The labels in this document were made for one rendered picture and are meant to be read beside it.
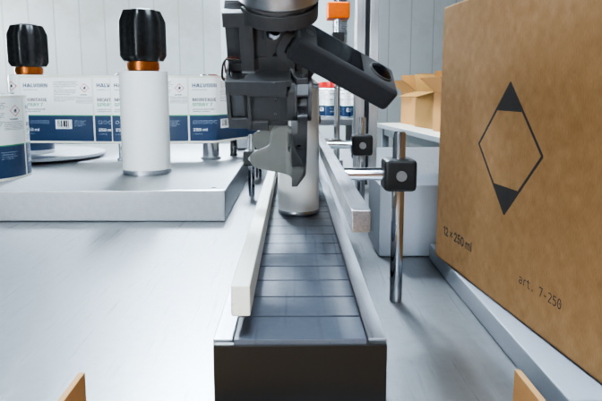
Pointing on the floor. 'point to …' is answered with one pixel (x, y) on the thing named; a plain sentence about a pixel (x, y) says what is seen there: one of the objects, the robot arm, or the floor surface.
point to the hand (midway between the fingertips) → (300, 175)
